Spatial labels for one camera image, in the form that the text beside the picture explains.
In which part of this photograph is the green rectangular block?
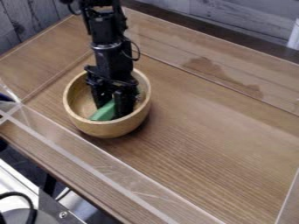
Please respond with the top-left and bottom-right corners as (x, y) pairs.
(88, 100), (115, 121)

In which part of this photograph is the clear acrylic front barrier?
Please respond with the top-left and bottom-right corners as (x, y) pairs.
(0, 86), (225, 224)

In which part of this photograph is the white post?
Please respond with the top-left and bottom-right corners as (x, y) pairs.
(287, 18), (299, 50)

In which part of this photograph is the brown wooden bowl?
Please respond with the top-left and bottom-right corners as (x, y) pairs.
(61, 68), (152, 138)

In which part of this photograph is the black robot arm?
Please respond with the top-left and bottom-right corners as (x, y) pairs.
(60, 0), (140, 121)

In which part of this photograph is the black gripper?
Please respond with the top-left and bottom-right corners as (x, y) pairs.
(84, 40), (139, 118)

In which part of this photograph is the black table leg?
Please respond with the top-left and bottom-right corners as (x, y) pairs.
(43, 174), (57, 196)

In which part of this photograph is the black cable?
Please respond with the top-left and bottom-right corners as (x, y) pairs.
(0, 191), (37, 224)

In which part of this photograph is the grey metal bracket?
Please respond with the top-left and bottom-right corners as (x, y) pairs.
(34, 190), (87, 224)

